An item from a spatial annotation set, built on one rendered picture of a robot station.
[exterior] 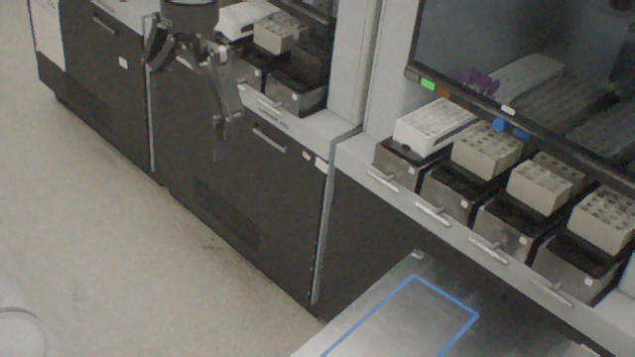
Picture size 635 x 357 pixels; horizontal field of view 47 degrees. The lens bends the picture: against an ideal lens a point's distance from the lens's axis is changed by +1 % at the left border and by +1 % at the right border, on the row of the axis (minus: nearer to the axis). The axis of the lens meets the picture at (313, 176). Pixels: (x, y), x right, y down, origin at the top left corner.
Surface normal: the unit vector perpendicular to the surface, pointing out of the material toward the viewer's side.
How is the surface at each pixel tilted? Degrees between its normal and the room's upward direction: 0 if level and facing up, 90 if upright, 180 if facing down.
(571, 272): 90
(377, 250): 90
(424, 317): 0
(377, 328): 0
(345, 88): 90
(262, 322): 0
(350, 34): 90
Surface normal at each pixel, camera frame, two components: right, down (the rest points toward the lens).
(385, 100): -0.72, 0.36
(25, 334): 0.10, -0.70
